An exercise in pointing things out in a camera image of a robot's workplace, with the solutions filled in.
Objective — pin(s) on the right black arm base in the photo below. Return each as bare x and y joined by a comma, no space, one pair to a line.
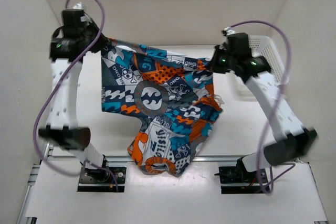
244,177

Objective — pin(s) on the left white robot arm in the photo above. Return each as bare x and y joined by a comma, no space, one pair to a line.
78,35

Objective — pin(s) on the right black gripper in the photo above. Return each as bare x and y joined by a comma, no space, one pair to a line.
214,65

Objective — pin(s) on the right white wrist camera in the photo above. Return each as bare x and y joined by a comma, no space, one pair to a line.
226,32

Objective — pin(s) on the aluminium front rail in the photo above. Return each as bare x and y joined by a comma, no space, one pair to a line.
125,159

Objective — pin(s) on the colourful patterned shorts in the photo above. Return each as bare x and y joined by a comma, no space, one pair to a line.
170,93

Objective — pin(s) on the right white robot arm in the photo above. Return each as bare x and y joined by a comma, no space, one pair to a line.
292,139

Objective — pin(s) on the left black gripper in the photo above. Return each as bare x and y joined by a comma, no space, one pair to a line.
102,42

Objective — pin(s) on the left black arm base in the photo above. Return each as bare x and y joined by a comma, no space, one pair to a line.
102,181

